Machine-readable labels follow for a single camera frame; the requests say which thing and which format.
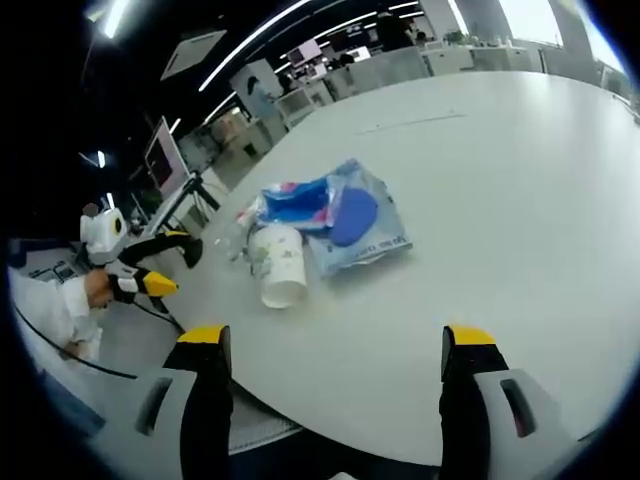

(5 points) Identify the clear plastic wrapper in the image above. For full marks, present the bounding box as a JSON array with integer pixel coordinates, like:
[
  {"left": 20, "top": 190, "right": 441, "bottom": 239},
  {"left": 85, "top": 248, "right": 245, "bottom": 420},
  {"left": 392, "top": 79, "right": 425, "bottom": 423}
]
[{"left": 213, "top": 219, "right": 261, "bottom": 275}]

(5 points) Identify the blue and white tissue pack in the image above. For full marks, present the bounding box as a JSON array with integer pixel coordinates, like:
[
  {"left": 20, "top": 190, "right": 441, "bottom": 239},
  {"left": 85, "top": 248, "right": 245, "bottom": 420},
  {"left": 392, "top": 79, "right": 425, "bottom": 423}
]
[{"left": 237, "top": 175, "right": 337, "bottom": 237}]

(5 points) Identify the blue plastic wet wipes pack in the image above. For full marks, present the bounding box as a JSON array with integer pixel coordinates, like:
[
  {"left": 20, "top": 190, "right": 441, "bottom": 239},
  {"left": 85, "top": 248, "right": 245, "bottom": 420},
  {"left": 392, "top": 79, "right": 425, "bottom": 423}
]
[{"left": 305, "top": 158, "right": 414, "bottom": 279}]

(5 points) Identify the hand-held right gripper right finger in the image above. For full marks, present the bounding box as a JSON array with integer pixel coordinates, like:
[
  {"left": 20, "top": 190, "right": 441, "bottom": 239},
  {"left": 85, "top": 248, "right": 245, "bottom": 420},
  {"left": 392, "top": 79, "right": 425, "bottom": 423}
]
[{"left": 438, "top": 323, "right": 581, "bottom": 480}]

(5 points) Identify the person's left hand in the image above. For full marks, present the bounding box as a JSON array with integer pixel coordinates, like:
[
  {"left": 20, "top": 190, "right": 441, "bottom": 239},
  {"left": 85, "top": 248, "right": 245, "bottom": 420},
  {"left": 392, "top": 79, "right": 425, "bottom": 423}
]
[{"left": 82, "top": 271, "right": 115, "bottom": 310}]

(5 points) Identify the white table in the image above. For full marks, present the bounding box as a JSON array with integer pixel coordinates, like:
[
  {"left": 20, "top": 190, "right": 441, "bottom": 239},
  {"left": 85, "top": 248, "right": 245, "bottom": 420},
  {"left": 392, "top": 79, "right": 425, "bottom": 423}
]
[{"left": 197, "top": 69, "right": 640, "bottom": 466}]

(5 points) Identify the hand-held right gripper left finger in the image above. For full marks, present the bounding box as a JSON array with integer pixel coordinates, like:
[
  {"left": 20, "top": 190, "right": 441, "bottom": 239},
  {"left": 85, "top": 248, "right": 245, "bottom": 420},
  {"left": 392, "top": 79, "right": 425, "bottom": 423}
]
[{"left": 97, "top": 324, "right": 234, "bottom": 480}]

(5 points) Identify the black cable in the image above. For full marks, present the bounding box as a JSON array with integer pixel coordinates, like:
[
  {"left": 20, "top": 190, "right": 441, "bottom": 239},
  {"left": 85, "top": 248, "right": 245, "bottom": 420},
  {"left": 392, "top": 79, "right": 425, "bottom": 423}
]
[{"left": 12, "top": 294, "right": 187, "bottom": 380}]

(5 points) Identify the ceiling air conditioner unit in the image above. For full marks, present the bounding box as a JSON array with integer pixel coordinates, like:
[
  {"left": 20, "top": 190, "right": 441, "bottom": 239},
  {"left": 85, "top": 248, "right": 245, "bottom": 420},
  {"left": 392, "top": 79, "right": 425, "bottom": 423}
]
[{"left": 159, "top": 29, "right": 227, "bottom": 81}]

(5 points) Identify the white paper cup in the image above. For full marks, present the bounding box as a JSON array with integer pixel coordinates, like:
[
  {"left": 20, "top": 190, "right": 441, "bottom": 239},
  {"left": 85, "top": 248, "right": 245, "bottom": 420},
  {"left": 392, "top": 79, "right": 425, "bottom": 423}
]
[{"left": 247, "top": 223, "right": 308, "bottom": 310}]

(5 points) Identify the monitor on tripod stand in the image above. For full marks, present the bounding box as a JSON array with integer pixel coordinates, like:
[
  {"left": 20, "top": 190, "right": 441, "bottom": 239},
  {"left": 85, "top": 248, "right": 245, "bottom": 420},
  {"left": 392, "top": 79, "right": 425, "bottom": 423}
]
[{"left": 142, "top": 115, "right": 222, "bottom": 236}]

